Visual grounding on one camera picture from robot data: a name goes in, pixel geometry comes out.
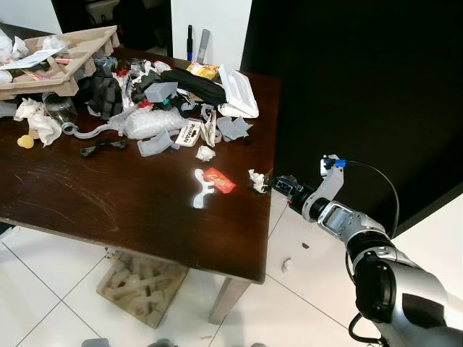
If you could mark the yellow snack packet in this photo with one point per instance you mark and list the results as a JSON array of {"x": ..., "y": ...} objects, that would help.
[{"x": 204, "y": 71}]

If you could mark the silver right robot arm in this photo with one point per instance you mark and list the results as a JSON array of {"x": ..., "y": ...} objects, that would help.
[{"x": 405, "y": 296}]

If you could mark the grey moulded plastic part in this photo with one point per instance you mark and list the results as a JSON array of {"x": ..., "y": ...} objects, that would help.
[{"x": 153, "y": 147}]

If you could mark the grey flat plastic piece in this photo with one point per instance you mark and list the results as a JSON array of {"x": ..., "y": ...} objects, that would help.
[{"x": 233, "y": 128}]

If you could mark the white crumpled plastic bag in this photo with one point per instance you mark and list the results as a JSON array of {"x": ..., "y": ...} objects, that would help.
[{"x": 11, "y": 47}]

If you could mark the small white paper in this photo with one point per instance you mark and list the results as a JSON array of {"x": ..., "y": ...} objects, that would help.
[{"x": 256, "y": 180}]

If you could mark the grey curved plastic piece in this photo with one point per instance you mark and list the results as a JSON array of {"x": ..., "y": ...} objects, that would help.
[{"x": 70, "y": 129}]

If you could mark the red snack wrapper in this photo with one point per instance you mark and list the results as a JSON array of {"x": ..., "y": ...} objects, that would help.
[{"x": 219, "y": 181}]

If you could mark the clear bubble wrap bag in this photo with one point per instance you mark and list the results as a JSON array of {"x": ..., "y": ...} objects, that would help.
[{"x": 148, "y": 124}]

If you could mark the white printed card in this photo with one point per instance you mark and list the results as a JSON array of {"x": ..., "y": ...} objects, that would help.
[{"x": 188, "y": 134}]

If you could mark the black fabric pouch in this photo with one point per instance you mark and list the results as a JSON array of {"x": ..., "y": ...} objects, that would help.
[{"x": 199, "y": 87}]

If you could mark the white paper scrap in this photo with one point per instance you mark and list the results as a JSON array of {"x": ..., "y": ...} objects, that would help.
[{"x": 286, "y": 265}]

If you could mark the blue pen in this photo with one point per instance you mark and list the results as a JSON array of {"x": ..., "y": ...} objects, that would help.
[{"x": 189, "y": 43}]

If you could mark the small yellow object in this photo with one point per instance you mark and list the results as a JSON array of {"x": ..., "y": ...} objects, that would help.
[{"x": 26, "y": 142}]

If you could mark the white Y-shaped plastic piece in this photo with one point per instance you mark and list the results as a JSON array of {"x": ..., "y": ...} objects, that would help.
[{"x": 200, "y": 195}]

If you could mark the white plastic clamshell box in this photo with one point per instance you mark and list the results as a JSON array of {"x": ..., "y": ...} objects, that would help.
[{"x": 239, "y": 94}]

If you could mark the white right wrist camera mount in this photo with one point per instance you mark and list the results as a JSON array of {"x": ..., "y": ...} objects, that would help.
[{"x": 329, "y": 184}]

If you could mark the grey plastic box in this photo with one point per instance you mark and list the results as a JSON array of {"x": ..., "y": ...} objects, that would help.
[{"x": 163, "y": 92}]

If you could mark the white paper ball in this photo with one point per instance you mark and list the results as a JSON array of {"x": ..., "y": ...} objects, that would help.
[{"x": 205, "y": 153}]

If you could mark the dark wooden table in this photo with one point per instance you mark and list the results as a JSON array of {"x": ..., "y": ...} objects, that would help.
[{"x": 108, "y": 202}]

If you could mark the black foam block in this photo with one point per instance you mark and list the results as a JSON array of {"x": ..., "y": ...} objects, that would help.
[{"x": 105, "y": 94}]

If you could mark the black plastic glasses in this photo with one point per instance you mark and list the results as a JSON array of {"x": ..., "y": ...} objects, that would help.
[{"x": 90, "y": 151}]

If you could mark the grey marker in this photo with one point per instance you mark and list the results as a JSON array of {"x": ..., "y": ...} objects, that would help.
[{"x": 203, "y": 45}]

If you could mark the beige pulp tray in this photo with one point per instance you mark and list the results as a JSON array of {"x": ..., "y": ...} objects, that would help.
[{"x": 94, "y": 43}]

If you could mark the beige pulp packaging insert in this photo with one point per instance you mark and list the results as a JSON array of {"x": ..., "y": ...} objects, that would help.
[{"x": 141, "y": 289}]

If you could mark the white crumpled tissue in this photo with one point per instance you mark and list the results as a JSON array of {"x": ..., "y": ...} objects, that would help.
[{"x": 40, "y": 123}]

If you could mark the clear glass jar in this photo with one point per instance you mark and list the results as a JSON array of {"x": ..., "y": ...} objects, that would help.
[{"x": 61, "y": 108}]

